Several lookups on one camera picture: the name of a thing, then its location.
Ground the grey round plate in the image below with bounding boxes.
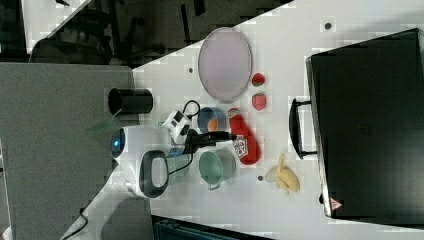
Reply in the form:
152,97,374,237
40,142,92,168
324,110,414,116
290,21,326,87
198,27,252,103

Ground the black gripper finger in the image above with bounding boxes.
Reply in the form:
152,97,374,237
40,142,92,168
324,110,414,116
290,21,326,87
209,131,237,141

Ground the black cable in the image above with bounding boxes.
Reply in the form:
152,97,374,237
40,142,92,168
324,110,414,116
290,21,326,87
166,99,202,176

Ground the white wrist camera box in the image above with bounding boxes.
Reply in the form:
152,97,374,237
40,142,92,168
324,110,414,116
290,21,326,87
162,110,191,144

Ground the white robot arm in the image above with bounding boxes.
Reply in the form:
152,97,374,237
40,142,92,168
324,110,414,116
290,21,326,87
108,126,236,198

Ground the red ketchup bottle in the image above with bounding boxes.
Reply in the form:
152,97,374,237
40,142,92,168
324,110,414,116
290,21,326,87
228,108,261,165

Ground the green mug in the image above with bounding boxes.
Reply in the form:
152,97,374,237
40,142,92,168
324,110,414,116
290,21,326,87
199,148,236,191

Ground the orange fruit in bowl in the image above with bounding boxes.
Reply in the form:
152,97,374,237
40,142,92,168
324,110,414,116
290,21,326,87
207,119,218,132

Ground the dark red strawberry toy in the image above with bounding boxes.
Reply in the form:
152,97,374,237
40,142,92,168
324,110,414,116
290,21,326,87
252,73,265,87

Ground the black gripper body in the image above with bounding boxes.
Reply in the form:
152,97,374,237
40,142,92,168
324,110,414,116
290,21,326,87
184,129,214,154

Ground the large black utensil pot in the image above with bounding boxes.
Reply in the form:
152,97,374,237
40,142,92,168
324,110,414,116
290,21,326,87
108,88,153,115

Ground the pink strawberry toy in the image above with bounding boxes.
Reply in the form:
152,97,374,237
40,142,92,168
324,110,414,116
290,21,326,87
251,93,267,111

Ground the black silver toaster oven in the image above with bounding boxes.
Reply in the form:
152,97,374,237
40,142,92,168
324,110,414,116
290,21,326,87
305,28,424,229

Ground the blue bowl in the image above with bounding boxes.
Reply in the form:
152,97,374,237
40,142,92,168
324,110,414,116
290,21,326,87
197,107,227,133

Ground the peeled banana toy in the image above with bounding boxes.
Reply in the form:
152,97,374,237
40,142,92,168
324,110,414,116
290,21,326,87
265,153,300,194

